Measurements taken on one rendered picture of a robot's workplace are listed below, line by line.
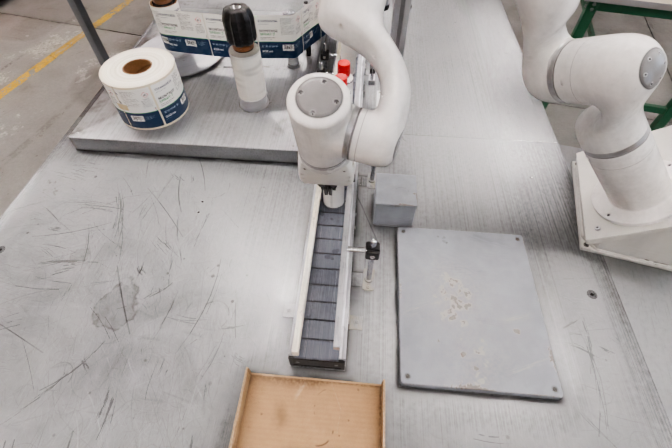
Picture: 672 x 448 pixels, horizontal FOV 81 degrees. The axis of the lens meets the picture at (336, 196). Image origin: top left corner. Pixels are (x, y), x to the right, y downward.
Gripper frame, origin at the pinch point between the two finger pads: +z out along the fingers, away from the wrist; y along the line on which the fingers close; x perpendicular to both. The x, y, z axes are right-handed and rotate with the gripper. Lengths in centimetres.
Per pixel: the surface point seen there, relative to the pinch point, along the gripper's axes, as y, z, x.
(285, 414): 4.5, 6.1, 42.9
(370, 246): -9.2, 2.7, 11.4
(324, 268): 0.1, 11.4, 15.1
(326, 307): -1.2, 8.3, 23.4
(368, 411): -10.6, 6.6, 41.2
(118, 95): 60, 15, -27
